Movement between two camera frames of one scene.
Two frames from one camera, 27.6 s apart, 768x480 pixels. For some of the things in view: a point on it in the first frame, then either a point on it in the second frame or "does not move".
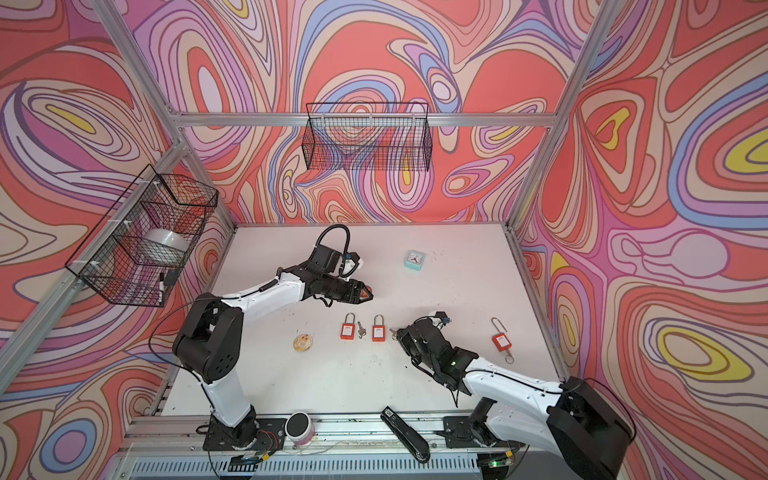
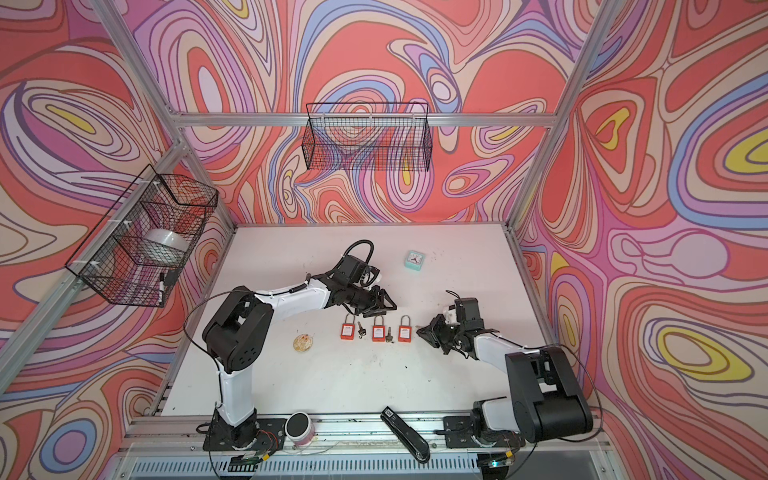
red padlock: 379,329 does not move
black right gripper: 404,338 -> 430,333
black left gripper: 356,287 -> 377,303
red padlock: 348,328 does not move
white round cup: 299,428 does not move
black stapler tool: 417,447 does not move
